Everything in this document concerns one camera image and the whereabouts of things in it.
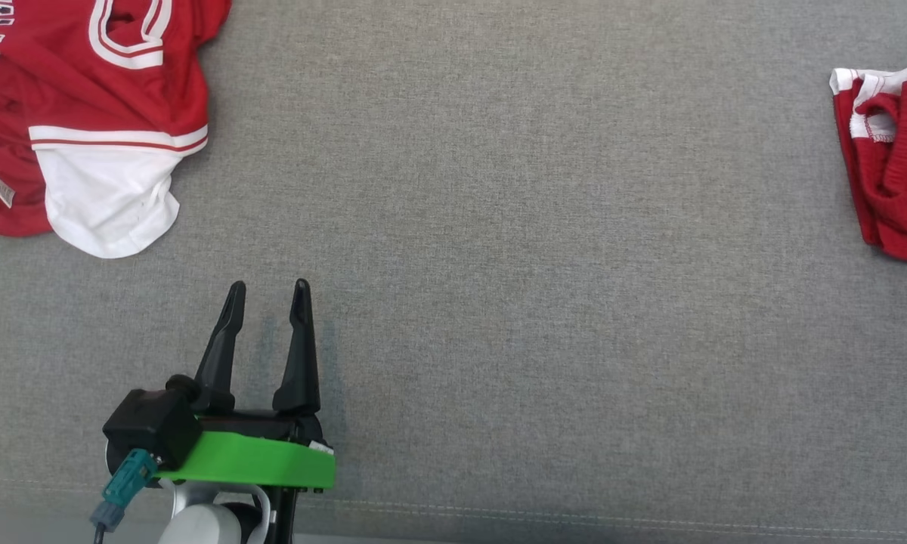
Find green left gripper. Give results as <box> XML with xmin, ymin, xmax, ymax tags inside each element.
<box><xmin>156</xmin><ymin>278</ymin><xmax>337</xmax><ymax>490</ymax></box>

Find red basketball jersey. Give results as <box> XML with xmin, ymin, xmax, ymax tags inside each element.
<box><xmin>0</xmin><ymin>0</ymin><xmax>233</xmax><ymax>259</ymax></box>

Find red white-trimmed shorts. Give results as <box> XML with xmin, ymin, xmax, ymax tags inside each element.
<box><xmin>830</xmin><ymin>59</ymin><xmax>907</xmax><ymax>265</ymax></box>

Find left teal-plug black cable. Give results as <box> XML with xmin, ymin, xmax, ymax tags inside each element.
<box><xmin>89</xmin><ymin>447</ymin><xmax>159</xmax><ymax>544</ymax></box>

